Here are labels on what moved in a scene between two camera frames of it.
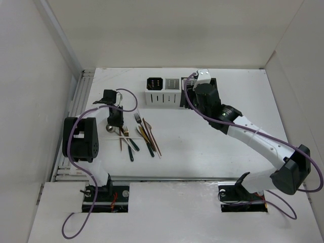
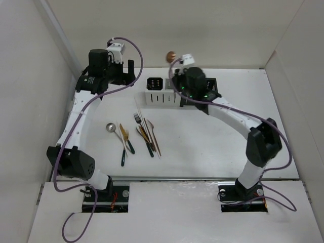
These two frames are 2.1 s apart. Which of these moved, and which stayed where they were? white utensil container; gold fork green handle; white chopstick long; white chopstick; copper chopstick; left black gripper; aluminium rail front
Moved: left black gripper; gold fork green handle; white chopstick
Stayed: aluminium rail front; copper chopstick; white utensil container; white chopstick long
